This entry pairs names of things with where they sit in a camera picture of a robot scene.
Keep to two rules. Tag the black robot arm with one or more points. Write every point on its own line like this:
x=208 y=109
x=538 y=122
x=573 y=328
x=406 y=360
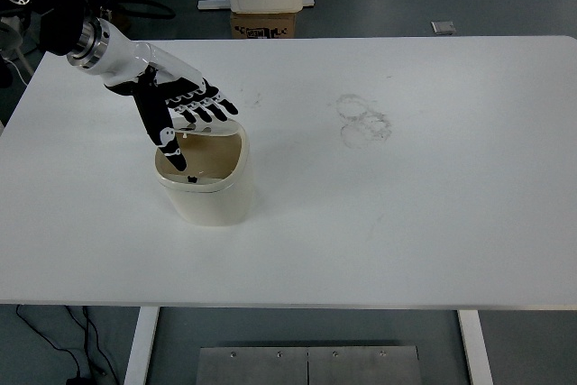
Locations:
x=63 y=6

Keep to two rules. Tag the white metal floor foot bar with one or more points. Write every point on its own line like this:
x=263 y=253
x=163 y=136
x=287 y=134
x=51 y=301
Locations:
x=215 y=4

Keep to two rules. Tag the cream white small trash bin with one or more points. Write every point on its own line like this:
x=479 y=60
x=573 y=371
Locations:
x=212 y=204

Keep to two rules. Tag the white table leg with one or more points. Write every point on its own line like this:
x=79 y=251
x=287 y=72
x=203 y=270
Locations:
x=475 y=349
x=140 y=349

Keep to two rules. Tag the grey floor socket plate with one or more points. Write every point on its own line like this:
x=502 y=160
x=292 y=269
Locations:
x=443 y=27

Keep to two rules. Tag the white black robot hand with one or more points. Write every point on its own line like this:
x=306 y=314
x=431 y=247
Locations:
x=130 y=58

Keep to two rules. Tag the brown cardboard box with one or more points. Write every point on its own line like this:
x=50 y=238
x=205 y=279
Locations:
x=261 y=26

